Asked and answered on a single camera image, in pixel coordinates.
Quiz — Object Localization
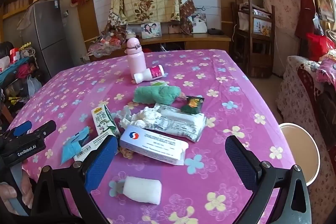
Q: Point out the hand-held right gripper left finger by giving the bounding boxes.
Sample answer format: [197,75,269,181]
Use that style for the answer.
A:
[31,135,118,224]

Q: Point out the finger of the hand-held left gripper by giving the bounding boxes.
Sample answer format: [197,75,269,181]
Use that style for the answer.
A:
[25,120,57,141]
[5,120,32,138]

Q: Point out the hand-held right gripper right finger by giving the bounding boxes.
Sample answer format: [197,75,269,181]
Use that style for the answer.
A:
[225,135,315,224]

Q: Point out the white barcode card box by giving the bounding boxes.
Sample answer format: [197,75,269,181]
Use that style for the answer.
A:
[73,133,116,161]

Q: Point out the blue packet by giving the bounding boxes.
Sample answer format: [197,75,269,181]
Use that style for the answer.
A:
[61,126,92,164]

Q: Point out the green white milk carton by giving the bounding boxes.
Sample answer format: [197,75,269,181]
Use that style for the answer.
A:
[91,104,121,139]

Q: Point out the white medicine box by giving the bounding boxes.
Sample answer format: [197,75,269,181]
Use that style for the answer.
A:
[119,124,189,166]

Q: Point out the white tissue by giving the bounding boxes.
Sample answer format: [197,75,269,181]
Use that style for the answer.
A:
[131,106,162,127]

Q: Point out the dark snack packet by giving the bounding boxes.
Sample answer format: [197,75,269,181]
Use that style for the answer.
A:
[181,95,205,115]

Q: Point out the person's left hand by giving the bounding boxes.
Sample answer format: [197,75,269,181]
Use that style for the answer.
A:
[0,177,36,215]

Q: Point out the crumpled clear plastic wrapper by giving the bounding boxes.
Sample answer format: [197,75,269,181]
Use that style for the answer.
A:
[115,105,137,128]

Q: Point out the pile of clothes and bags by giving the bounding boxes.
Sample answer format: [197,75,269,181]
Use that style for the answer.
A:
[0,42,42,109]

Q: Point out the white wet wipes packet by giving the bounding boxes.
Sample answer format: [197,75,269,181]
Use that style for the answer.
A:
[154,103,205,143]

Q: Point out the sofa with floral cover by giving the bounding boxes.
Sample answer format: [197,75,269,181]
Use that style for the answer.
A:
[278,55,336,224]

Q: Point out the green towel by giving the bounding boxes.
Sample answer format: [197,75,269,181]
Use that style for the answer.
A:
[133,81,184,105]

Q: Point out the grey refrigerator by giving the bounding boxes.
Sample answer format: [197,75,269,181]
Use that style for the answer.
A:
[20,0,70,83]

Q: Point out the pink flower print tablecloth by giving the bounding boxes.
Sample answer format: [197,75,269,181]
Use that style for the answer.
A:
[8,49,297,224]

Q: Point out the white pink label medicine bottle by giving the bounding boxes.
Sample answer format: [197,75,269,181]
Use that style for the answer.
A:
[133,65,165,85]

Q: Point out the pile of plastic bags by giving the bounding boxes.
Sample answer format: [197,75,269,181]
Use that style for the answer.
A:
[88,30,126,56]

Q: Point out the pink water bottle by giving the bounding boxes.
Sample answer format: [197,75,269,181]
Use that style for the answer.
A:
[125,38,146,80]

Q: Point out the wooden cabinet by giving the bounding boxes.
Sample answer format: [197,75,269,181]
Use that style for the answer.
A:
[87,32,231,62]

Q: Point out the pink printed blanket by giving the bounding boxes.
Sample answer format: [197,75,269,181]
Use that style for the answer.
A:
[315,49,336,85]

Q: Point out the red plastic bag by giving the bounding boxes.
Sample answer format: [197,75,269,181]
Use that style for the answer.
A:
[306,32,335,62]

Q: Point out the wedding photo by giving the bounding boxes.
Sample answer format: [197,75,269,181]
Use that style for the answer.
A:
[187,13,208,34]

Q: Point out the hanging red cloth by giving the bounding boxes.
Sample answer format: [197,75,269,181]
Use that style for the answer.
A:
[297,0,315,38]

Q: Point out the couple photo frame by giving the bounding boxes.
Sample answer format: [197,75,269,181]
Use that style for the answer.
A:
[141,22,162,39]

